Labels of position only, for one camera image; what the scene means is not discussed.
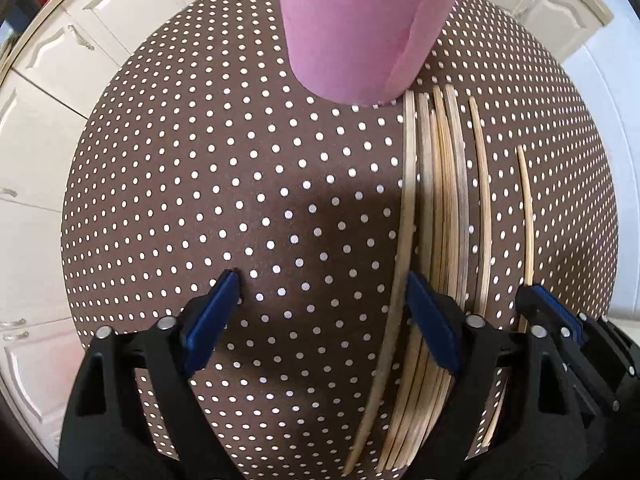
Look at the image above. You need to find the thin bamboo chopstick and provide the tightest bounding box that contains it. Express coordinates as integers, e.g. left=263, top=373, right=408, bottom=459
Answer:
left=469, top=96, right=506, bottom=458
left=516, top=145, right=535, bottom=286

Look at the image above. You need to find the brown polka dot tablecloth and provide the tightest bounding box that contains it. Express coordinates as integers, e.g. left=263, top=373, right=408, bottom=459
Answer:
left=61, top=0, right=618, bottom=479

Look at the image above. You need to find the pink cylindrical utensil cup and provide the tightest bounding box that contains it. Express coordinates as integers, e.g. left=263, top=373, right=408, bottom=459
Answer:
left=280, top=0, right=456, bottom=105

